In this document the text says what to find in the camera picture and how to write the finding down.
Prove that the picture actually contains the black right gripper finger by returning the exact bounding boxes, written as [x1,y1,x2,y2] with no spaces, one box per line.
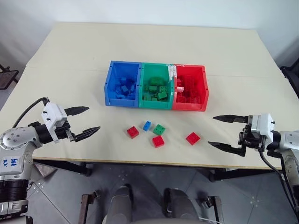
[207,140,246,158]
[213,114,248,124]

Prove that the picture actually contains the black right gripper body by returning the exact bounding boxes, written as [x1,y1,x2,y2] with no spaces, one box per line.
[238,115,267,152]

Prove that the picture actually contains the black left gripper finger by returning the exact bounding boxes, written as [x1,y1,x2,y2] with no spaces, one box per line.
[74,126,101,142]
[64,106,90,117]

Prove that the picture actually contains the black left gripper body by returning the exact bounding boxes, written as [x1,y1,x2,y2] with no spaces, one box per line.
[55,120,77,142]

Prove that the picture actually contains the red toy brick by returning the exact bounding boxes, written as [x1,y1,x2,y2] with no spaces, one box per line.
[151,135,165,148]
[185,132,202,146]
[127,126,140,140]

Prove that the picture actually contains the red plastic bin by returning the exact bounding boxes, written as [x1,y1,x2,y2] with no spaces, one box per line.
[171,64,209,112]

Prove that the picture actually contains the blue plastic bin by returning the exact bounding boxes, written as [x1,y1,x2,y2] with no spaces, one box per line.
[104,60,142,109]

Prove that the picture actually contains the brown metal stand bar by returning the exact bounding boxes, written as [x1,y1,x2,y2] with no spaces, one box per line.
[198,195,223,224]
[78,189,101,224]

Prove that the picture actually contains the green plastic bin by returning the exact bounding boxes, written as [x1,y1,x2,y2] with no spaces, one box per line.
[138,62,176,110]

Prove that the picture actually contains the white tape strip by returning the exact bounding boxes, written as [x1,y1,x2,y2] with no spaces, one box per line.
[166,64,178,83]

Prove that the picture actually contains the dark chair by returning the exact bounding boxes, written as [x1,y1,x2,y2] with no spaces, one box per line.
[0,63,20,91]

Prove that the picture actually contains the dark rounded shape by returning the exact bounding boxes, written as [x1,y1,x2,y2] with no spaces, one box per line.
[108,183,134,224]

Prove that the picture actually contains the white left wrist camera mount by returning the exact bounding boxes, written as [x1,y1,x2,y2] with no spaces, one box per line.
[41,102,69,143]

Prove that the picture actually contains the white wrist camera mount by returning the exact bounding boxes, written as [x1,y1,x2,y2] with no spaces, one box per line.
[41,102,69,143]
[247,113,277,143]

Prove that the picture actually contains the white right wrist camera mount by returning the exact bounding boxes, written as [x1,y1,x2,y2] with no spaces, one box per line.
[247,113,277,143]

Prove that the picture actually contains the black table frame bar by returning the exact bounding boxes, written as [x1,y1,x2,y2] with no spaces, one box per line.
[208,168,284,183]
[32,159,93,177]

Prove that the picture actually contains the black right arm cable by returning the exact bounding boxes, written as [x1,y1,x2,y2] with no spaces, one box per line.
[258,149,299,212]

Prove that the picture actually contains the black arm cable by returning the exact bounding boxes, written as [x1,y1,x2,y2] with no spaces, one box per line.
[12,97,51,129]
[258,149,299,212]

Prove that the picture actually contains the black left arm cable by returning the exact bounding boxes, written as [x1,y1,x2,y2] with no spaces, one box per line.
[12,97,51,129]

